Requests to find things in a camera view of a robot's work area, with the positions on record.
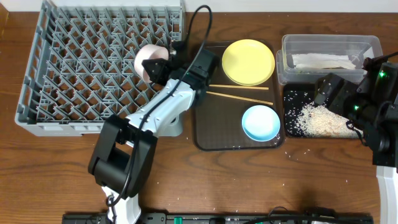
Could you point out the black waste tray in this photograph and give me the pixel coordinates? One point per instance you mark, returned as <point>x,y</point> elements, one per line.
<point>292,102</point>

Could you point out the light blue plastic bowl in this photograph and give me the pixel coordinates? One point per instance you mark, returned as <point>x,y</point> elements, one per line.
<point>260,123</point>

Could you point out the upper wooden chopstick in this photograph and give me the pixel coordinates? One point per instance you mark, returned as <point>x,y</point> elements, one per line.
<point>241,87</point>

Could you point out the dark brown serving tray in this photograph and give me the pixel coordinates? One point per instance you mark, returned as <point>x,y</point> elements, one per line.
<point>217,120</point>

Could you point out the grey plastic dish rack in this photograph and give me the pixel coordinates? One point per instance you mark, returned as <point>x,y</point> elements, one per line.
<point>80,69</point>

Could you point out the lower wooden chopstick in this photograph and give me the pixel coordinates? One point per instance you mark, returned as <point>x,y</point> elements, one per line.
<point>240,98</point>

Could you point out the yellow plastic plate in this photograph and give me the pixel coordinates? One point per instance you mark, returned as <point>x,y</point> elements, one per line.
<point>248,62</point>

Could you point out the clear plastic waste bin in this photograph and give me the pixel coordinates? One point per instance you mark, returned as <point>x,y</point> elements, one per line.
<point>356,47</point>

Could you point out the wooden chopstick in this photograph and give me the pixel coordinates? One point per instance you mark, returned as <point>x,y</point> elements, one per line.
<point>241,87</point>
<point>240,98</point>

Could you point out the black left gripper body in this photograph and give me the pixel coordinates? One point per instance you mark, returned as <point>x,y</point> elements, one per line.
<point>156,72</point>

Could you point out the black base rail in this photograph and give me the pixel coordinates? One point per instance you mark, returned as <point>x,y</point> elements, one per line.
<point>161,218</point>

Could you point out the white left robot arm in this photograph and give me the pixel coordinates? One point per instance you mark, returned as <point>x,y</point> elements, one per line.
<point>124,152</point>

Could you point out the pile of white rice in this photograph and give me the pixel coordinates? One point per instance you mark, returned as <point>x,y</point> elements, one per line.
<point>320,123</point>

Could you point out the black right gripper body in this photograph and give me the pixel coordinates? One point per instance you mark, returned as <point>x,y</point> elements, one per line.
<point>359,107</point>

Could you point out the white paper napkin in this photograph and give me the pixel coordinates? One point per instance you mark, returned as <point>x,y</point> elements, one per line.
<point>322,61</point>

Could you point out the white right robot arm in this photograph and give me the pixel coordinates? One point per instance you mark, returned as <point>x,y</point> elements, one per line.
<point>382,140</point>

